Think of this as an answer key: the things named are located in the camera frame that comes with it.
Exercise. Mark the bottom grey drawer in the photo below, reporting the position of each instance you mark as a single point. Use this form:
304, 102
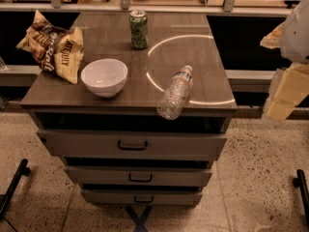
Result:
142, 197

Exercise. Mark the clear plastic water bottle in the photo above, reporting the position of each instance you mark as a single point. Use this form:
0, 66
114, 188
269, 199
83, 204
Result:
174, 97

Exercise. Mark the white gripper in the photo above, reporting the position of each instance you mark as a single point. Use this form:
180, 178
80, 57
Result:
296, 38

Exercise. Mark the black left base leg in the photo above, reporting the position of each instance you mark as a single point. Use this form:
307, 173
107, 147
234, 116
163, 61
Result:
5, 199

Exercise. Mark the top grey drawer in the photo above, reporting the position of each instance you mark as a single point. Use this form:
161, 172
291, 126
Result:
133, 145

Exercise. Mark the yellow brown chip bag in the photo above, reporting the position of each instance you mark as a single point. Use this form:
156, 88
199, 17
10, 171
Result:
55, 49

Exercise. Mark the black right base leg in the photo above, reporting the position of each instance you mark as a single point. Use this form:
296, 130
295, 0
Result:
299, 181

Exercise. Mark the white ceramic bowl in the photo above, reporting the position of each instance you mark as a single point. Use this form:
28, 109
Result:
105, 77

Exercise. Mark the grey drawer cabinet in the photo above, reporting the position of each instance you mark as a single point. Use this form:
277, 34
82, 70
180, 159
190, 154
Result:
175, 41

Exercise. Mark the grey drawer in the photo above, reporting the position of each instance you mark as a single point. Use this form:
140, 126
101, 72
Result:
142, 197
133, 145
138, 176

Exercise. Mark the green soda can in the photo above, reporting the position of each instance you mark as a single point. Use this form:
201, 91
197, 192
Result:
138, 23

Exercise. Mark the black base leg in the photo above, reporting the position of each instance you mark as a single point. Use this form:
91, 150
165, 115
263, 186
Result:
5, 199
299, 181

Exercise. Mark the middle grey drawer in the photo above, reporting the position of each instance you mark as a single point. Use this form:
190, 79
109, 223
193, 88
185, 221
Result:
138, 176

